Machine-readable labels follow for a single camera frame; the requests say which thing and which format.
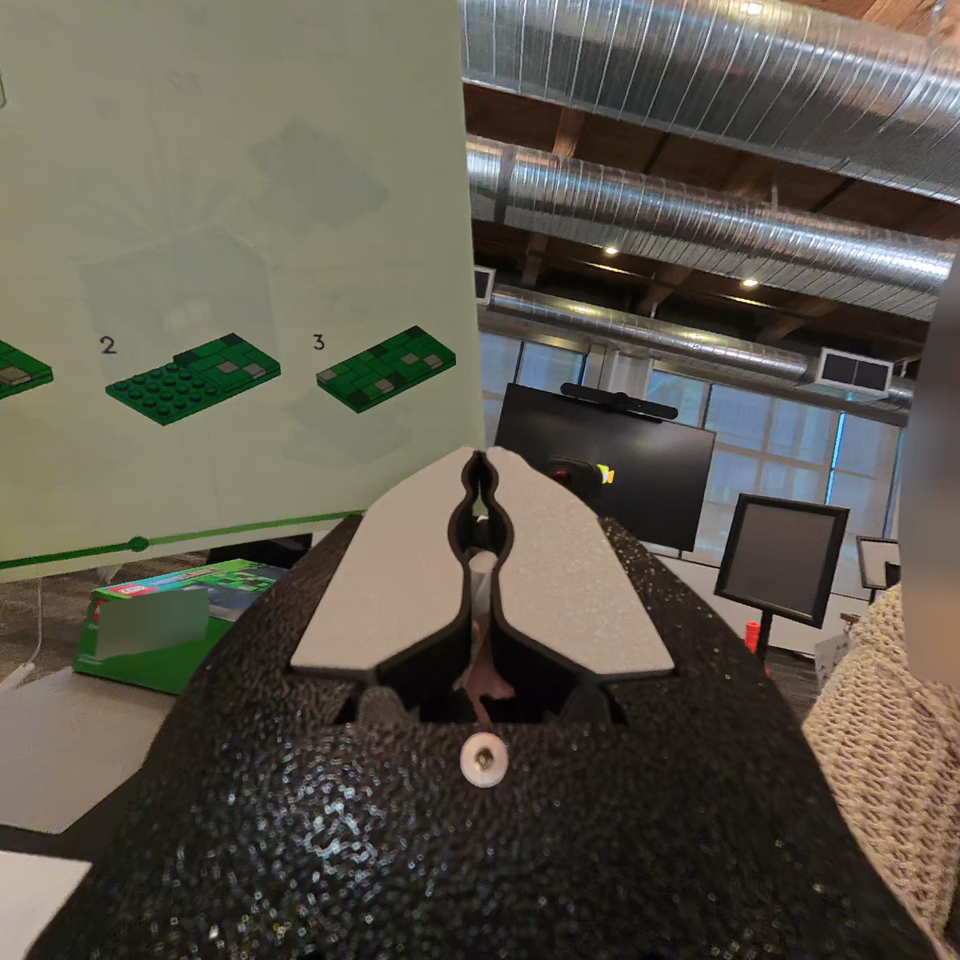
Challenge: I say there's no large black monitor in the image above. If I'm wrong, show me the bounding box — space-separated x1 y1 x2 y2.
493 382 718 553

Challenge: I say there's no black webcam bar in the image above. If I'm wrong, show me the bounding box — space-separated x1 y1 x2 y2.
561 382 681 423

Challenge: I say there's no white air vent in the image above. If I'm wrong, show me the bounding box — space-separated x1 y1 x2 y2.
813 346 895 391

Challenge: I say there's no silver ventilation duct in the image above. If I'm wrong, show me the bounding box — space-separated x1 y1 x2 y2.
480 283 918 393
466 135 960 303
459 0 960 205

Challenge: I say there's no green lego set box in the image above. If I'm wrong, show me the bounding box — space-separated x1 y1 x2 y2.
73 558 291 695

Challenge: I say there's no white paper sheet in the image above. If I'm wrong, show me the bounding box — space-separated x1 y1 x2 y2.
0 850 93 960

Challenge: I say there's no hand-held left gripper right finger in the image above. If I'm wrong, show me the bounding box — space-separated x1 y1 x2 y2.
486 447 675 682

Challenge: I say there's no lego instruction booklet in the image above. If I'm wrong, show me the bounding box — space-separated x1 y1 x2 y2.
0 0 487 582

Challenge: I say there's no white cable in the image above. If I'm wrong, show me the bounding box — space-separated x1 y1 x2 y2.
0 576 45 687

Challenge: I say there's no small screen on stand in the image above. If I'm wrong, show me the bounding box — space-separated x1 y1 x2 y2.
856 535 901 592
714 493 852 654

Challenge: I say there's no cream knit sweater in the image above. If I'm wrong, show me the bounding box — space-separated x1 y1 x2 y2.
801 583 960 940

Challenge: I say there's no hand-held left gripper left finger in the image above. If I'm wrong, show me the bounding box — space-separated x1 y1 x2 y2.
289 448 481 685

